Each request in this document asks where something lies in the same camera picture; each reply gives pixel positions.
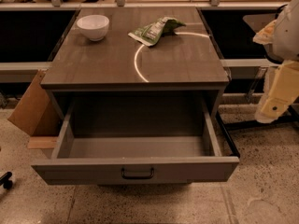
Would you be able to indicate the green snack bag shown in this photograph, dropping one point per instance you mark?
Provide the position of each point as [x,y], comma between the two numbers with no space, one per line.
[150,34]

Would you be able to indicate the black chair caster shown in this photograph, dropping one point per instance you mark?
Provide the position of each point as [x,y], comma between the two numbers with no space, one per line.
[5,181]

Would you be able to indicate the black drawer handle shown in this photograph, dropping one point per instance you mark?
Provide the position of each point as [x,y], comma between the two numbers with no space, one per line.
[137,175]

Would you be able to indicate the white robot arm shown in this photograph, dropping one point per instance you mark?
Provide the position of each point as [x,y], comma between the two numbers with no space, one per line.
[283,35]

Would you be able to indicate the padded gripper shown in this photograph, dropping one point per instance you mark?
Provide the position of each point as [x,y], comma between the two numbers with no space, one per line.
[288,36]

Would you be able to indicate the brown cardboard panel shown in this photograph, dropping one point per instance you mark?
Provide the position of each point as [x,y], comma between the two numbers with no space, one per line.
[35,115]

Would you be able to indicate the white ceramic bowl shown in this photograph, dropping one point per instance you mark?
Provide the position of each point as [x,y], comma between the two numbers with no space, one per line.
[93,27]

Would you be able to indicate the grey top drawer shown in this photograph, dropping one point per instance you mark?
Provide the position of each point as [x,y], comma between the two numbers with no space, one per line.
[174,135]

